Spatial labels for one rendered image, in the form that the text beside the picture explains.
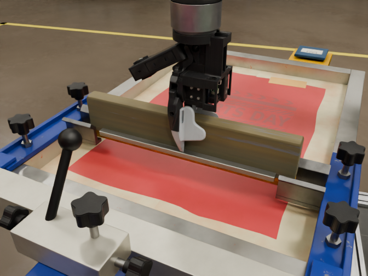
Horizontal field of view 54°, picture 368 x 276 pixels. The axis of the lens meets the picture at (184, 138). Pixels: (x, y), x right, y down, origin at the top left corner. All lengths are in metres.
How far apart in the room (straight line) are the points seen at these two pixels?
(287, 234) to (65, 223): 0.34
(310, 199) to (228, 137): 0.16
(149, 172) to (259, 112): 0.35
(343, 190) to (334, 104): 0.42
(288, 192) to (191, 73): 0.25
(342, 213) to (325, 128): 0.42
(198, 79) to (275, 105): 0.44
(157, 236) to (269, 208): 0.24
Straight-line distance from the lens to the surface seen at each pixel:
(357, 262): 1.64
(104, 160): 0.74
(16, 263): 1.93
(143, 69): 0.61
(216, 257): 0.44
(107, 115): 0.71
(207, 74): 0.56
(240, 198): 0.65
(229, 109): 0.92
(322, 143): 0.84
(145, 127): 0.67
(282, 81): 1.11
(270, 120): 0.89
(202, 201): 0.63
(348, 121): 0.87
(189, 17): 0.52
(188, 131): 0.60
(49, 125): 0.80
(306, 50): 1.34
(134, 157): 0.74
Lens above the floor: 1.38
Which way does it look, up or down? 33 degrees down
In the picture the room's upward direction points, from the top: straight up
